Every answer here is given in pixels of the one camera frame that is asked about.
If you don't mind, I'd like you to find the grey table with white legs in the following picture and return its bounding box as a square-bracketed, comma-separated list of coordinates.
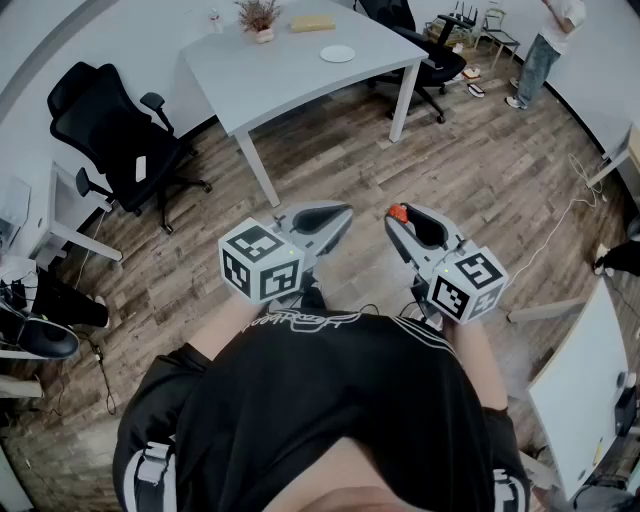
[179, 0, 430, 209]

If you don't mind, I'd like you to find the white round plate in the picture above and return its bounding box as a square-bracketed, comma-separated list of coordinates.
[319, 44, 357, 64]

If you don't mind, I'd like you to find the white desk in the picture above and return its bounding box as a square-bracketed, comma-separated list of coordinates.
[0, 159, 124, 274]

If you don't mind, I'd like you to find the black office chair with headrest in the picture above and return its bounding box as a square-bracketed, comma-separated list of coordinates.
[47, 61, 213, 235]

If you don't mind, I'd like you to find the black floor cable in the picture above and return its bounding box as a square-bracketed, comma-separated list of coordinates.
[74, 327, 119, 417]

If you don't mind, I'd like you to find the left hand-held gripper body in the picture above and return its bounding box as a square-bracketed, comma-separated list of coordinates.
[218, 214, 326, 305]

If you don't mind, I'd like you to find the white curved table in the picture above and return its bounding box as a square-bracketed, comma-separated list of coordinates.
[507, 277, 640, 503]

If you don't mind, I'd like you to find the person's right forearm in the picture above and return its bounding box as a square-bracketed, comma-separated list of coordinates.
[448, 317, 511, 412]

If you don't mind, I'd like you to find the black device on table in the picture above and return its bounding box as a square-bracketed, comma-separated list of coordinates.
[612, 383, 640, 437]

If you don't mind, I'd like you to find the black router with antennas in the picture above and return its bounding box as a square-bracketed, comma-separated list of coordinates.
[437, 0, 477, 29]

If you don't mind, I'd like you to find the person's left forearm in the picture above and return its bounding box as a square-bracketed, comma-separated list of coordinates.
[186, 293, 264, 362]

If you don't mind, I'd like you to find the yellow flat box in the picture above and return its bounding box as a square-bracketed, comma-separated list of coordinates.
[291, 13, 337, 34]

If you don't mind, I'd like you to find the white floor cable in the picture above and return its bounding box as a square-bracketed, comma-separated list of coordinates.
[505, 151, 607, 289]

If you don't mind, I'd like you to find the dried plant in pink pot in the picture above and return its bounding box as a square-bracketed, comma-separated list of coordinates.
[234, 0, 284, 45]

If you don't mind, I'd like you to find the metal frame chair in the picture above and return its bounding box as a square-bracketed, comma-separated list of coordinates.
[474, 0, 522, 69]

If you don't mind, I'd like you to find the low shelf with clutter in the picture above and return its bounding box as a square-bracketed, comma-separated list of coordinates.
[423, 14, 482, 54]

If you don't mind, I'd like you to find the white table corner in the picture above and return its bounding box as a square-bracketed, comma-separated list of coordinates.
[584, 123, 640, 192]

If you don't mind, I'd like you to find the person's black t-shirt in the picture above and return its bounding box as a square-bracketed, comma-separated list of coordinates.
[112, 307, 534, 512]

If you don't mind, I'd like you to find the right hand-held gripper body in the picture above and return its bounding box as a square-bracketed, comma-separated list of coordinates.
[412, 238, 510, 325]

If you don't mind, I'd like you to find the person's bare chest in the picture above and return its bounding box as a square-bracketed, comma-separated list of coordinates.
[262, 434, 454, 512]

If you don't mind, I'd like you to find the black stool seat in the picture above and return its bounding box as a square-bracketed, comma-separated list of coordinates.
[0, 298, 81, 362]

